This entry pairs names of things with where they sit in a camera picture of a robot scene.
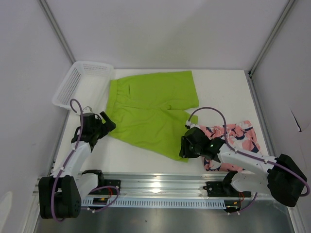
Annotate pink shark print shorts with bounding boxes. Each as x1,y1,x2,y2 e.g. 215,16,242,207
199,120,260,172

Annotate lime green shorts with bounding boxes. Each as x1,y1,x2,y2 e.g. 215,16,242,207
105,70,199,163

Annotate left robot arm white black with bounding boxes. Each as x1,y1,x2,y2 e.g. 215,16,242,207
38,112,121,221

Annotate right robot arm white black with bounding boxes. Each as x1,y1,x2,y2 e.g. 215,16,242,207
179,127,310,207

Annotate white plastic basket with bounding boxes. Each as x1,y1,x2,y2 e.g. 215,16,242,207
52,61,114,110

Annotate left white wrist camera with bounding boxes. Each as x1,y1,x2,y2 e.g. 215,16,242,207
82,106,93,115

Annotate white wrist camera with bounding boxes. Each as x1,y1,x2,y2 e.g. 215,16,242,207
185,120,195,129
82,106,93,115

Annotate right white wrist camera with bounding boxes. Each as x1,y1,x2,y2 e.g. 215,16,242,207
185,120,195,129

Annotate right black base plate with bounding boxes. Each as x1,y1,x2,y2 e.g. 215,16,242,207
203,181,252,198

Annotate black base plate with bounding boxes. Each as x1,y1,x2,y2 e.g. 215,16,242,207
99,179,121,196
203,181,252,198

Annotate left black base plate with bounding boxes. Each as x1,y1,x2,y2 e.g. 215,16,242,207
99,179,121,196

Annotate aluminium mounting rail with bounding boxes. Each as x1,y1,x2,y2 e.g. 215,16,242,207
104,172,226,199

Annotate white slotted cable duct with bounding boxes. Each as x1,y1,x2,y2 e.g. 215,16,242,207
82,197,226,209

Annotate left aluminium frame post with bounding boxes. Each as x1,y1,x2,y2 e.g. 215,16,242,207
37,0,76,64

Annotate aluminium frame post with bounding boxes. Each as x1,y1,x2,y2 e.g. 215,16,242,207
248,0,298,78
37,0,76,64

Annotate right aluminium frame post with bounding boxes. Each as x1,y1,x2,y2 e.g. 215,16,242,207
248,0,298,78

